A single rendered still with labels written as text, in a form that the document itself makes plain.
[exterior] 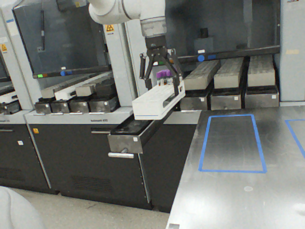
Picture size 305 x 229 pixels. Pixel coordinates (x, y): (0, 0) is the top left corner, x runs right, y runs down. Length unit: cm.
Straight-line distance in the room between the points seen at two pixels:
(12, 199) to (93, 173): 135
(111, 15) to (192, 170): 60
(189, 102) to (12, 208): 96
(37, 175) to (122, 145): 133
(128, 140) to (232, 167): 41
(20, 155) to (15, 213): 178
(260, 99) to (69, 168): 133
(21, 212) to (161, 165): 110
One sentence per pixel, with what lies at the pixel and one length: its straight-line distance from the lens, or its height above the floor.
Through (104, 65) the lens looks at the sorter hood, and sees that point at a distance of 144.
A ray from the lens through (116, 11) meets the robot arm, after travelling 91.
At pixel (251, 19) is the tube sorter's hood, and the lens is 118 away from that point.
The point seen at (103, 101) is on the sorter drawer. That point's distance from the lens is 141.
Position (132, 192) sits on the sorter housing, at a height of 19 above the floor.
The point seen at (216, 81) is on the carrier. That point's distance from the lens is 123.
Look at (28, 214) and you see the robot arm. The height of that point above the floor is 93.
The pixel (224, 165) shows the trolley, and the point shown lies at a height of 82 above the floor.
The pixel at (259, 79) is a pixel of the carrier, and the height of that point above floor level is 85.
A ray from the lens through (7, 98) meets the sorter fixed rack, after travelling 204.
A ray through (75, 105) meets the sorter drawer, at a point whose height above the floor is 79.
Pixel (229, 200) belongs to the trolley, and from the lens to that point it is 50.
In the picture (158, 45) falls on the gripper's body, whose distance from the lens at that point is 88.
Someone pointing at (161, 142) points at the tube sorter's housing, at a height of 55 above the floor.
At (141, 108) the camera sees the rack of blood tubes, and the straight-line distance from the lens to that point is 80.
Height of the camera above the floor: 114
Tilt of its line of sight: 19 degrees down
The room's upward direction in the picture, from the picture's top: 10 degrees counter-clockwise
